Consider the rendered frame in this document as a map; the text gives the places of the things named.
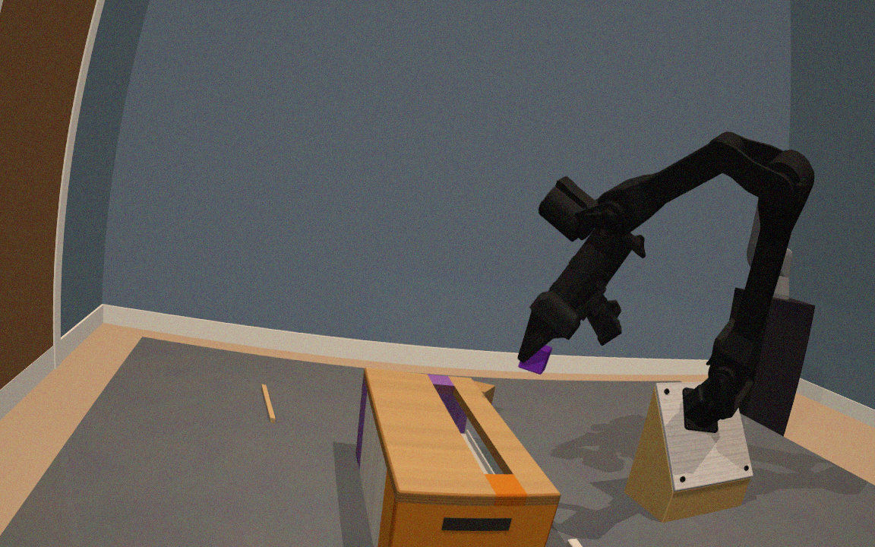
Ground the purple cube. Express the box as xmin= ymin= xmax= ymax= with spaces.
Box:
xmin=518 ymin=345 xmax=552 ymax=375

